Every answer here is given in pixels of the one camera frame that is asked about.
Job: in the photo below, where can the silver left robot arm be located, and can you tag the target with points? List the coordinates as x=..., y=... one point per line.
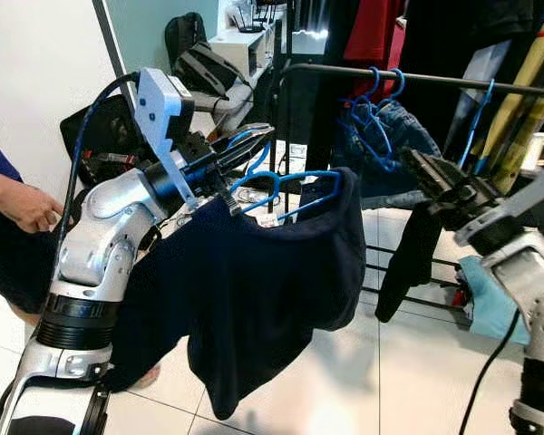
x=91, y=245

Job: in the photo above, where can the cream red-striped garment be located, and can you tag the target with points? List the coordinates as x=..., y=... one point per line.
x=530, y=82

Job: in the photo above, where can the person in blue shirt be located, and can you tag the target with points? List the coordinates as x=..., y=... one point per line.
x=9, y=195

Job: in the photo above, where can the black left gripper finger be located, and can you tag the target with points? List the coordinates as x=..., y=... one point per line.
x=245, y=139
x=245, y=161

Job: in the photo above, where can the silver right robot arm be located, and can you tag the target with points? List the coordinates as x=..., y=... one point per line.
x=535, y=290

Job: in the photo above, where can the red hanging garment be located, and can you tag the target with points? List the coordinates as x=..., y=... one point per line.
x=372, y=32

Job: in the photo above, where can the grey and black bag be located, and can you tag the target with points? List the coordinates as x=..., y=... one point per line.
x=208, y=77

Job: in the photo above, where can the light blue shirt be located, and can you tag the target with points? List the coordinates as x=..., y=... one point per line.
x=485, y=72

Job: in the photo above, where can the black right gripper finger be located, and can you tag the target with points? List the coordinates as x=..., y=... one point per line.
x=440, y=168
x=422, y=179

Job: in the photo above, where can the light blue towel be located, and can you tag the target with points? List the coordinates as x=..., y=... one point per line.
x=490, y=304

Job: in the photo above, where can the navy blue t-shirt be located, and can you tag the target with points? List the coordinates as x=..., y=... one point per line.
x=254, y=281

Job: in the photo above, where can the black trousers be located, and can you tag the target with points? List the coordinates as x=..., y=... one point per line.
x=408, y=263

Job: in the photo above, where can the black metal clothes rack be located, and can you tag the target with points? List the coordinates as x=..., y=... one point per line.
x=435, y=80

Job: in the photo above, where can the blue denim shorts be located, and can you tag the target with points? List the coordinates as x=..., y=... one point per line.
x=408, y=136

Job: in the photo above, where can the blue plastic hanger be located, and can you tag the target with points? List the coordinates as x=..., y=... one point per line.
x=479, y=118
x=374, y=80
x=308, y=173
x=399, y=82

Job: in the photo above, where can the black backpack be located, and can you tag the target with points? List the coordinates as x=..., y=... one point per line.
x=186, y=36

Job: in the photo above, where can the black hanging garment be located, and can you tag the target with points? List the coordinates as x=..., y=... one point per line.
x=453, y=36

